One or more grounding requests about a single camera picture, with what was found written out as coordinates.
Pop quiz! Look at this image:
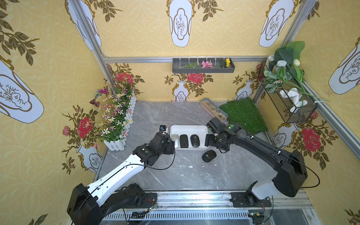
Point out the silver white mouse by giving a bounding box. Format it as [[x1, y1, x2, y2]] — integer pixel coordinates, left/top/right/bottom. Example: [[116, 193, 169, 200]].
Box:
[[171, 134, 180, 149]]

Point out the rounded black mouse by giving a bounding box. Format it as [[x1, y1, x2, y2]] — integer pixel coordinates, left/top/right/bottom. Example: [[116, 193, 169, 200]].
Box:
[[202, 150, 217, 163]]

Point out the white storage box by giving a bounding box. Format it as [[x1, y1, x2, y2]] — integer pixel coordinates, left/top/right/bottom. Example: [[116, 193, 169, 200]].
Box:
[[170, 125, 208, 151]]

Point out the black mouse with wheel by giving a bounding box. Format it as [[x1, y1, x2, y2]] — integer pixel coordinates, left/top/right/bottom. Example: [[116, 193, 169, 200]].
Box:
[[190, 134, 200, 148]]

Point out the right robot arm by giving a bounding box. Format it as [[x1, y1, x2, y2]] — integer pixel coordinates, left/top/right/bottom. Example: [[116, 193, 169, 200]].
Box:
[[205, 118, 313, 200]]

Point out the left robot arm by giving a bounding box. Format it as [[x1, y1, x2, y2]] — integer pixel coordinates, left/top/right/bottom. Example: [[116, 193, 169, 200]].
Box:
[[67, 131, 175, 225]]

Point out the pink tray with stones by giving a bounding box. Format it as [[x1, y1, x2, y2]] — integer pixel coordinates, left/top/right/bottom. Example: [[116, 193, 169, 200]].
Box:
[[200, 98, 228, 122]]

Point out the green artificial grass mat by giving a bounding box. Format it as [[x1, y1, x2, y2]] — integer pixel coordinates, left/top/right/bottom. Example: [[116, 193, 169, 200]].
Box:
[[220, 98, 269, 134]]

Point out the white fence flower planter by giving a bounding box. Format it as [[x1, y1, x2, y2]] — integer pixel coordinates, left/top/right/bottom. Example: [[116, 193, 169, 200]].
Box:
[[91, 73, 136, 151]]

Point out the white figurine in basket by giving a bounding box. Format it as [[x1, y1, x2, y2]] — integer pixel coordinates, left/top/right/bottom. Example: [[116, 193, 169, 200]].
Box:
[[280, 88, 308, 113]]

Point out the green leafy artificial plant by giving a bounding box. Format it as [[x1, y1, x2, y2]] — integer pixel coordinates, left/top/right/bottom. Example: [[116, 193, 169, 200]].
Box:
[[262, 41, 325, 101]]

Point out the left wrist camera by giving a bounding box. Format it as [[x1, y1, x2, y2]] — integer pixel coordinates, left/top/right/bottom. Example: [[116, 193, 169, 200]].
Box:
[[159, 125, 168, 132]]

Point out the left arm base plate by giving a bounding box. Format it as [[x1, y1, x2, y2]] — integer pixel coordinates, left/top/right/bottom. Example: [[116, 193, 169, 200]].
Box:
[[135, 192, 158, 209]]

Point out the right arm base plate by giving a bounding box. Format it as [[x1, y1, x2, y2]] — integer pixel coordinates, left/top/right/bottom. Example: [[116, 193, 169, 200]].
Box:
[[230, 192, 272, 208]]

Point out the grey wall shelf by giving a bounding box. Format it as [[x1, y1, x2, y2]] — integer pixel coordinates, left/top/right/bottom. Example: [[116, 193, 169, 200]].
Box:
[[172, 57, 235, 74]]

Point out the black wire basket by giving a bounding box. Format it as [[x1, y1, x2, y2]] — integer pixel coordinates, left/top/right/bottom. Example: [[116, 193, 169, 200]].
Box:
[[262, 81, 317, 123]]

